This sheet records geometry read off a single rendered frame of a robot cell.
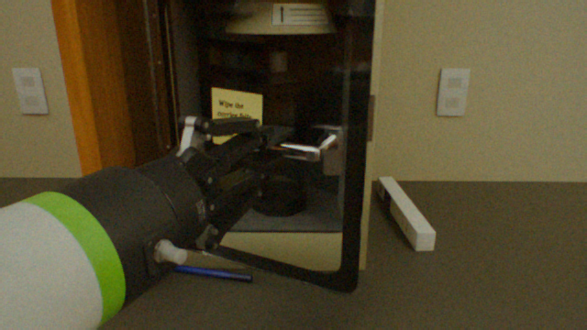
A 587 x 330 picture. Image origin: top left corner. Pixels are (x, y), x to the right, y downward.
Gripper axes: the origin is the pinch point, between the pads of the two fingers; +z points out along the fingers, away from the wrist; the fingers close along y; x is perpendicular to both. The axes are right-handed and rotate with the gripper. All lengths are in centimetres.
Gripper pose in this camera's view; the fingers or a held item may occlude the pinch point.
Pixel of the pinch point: (270, 147)
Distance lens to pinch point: 49.1
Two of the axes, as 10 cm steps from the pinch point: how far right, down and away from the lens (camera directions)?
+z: 4.5, -3.2, 8.4
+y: 0.0, -9.4, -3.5
